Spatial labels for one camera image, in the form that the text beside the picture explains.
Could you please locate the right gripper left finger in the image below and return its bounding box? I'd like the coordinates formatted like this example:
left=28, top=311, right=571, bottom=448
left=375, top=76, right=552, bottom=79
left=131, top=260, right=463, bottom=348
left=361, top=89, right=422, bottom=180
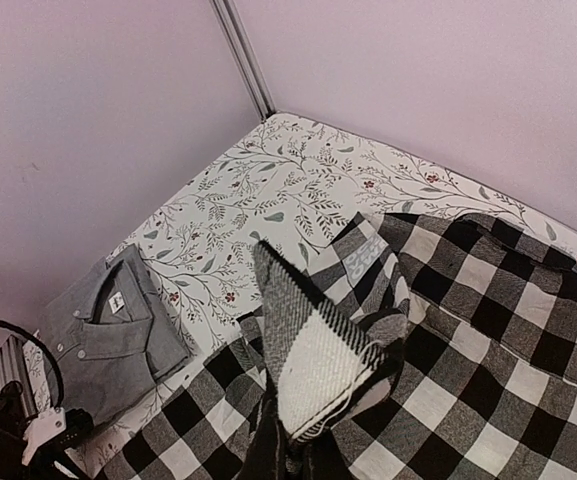
left=239, top=399, right=287, bottom=480

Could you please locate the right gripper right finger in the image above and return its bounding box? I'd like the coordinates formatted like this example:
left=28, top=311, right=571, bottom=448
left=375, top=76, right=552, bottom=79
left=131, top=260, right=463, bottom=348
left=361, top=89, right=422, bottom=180
left=302, top=439, right=353, bottom=480

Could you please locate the black white plaid shirt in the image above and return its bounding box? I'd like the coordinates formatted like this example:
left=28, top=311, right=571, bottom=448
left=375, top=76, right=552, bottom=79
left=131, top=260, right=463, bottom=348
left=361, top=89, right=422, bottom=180
left=101, top=211, right=577, bottom=480

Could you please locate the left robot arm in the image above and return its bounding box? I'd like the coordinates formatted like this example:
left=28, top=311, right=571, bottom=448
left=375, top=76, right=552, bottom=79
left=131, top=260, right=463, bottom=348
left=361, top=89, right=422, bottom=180
left=0, top=381, right=93, bottom=479

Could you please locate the folded grey button shirt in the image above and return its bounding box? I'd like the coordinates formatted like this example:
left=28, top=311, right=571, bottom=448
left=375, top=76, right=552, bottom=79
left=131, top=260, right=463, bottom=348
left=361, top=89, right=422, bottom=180
left=40, top=245, right=191, bottom=427

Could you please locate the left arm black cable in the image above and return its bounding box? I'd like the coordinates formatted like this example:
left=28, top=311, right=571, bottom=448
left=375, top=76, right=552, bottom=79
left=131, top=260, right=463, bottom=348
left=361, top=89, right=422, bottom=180
left=0, top=317, right=66, bottom=416

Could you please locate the left aluminium frame post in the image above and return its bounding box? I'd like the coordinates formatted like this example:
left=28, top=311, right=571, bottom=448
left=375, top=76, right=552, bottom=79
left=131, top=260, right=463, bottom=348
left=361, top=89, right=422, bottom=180
left=210, top=0, right=276, bottom=122

